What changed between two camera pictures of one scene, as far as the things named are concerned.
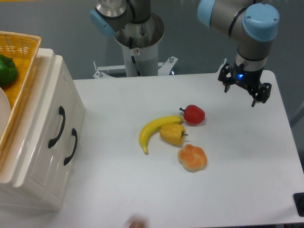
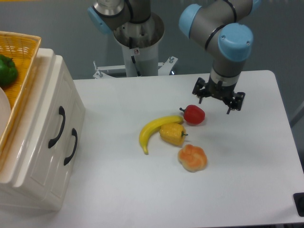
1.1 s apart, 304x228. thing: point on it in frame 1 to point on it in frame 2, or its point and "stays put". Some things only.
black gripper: (249, 80) to (202, 89)
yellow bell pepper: (173, 133) stays put
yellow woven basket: (23, 49) stays put
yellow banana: (151, 128) stays put
